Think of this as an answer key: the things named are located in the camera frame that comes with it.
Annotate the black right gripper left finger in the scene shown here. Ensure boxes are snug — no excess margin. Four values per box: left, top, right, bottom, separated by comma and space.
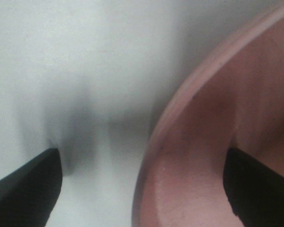
0, 148, 62, 227

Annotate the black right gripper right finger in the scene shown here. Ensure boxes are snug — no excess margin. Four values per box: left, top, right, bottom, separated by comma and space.
223, 148, 284, 227

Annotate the pink round plate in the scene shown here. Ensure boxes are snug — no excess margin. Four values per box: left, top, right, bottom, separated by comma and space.
132, 2, 284, 227

